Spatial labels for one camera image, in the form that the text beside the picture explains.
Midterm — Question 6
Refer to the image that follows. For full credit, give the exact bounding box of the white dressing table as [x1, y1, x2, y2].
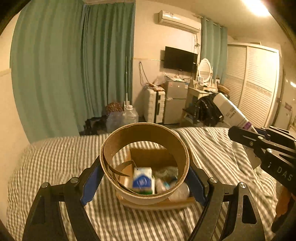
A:
[181, 87, 215, 121]

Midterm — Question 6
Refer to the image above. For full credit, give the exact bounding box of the round clear plastic container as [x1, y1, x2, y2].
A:
[169, 182, 190, 202]

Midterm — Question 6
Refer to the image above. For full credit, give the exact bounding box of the silver mini fridge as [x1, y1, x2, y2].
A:
[163, 81, 188, 125]

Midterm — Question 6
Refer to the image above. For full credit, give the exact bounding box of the white oval vanity mirror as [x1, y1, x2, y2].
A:
[198, 58, 213, 83]

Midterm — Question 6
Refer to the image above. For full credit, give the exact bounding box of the black wall television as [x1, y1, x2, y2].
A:
[163, 46, 198, 73]

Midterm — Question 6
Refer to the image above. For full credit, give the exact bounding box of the white mop pole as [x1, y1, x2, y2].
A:
[124, 56, 130, 109]

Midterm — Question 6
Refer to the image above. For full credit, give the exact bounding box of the white cream tube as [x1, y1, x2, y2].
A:
[213, 93, 257, 133]

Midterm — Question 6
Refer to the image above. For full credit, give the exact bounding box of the white louvered wardrobe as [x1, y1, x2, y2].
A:
[222, 43, 280, 128]

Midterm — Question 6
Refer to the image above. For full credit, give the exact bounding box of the blue tissue pack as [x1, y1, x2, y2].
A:
[132, 167, 155, 195]

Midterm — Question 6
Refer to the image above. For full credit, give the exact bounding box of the large green curtain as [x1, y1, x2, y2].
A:
[10, 1, 135, 142]

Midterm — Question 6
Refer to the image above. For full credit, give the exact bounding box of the white ribbed suitcase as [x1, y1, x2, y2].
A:
[144, 88, 166, 123]

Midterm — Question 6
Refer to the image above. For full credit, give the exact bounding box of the narrow green window curtain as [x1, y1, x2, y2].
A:
[200, 16, 228, 83]

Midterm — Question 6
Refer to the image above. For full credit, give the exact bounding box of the black bag on floor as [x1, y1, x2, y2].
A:
[84, 117, 107, 135]

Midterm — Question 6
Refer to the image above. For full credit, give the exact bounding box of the grey checked bed quilt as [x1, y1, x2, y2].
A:
[6, 127, 278, 240]

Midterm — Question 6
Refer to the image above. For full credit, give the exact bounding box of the white air conditioner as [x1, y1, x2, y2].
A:
[158, 10, 201, 33]

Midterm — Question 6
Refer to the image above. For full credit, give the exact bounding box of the brown patterned bag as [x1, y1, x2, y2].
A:
[106, 102, 123, 115]

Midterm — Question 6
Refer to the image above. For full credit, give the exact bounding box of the clear tape roll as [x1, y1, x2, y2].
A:
[99, 123, 190, 203]

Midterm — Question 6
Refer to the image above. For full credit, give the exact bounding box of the clear large water jug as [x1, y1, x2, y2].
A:
[122, 105, 138, 125]

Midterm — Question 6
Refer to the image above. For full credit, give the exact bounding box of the brown cardboard box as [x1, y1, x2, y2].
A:
[116, 147, 195, 210]

